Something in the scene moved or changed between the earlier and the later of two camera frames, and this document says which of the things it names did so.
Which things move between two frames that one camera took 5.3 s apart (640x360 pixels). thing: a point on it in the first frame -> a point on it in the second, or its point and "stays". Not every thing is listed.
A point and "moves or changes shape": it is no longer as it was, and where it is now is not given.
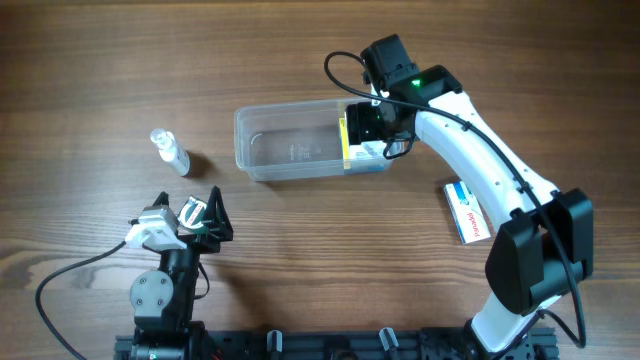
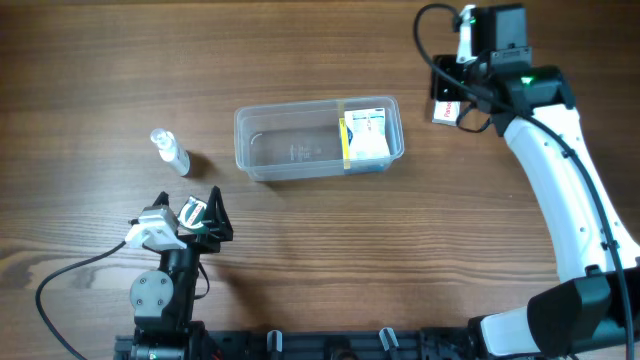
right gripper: (361, 126) -> (443, 87)
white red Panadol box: (468, 215) moves or changes shape
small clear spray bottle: (171, 151) stays
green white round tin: (193, 212) stays
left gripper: (219, 226) stays
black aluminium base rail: (336, 344) stays
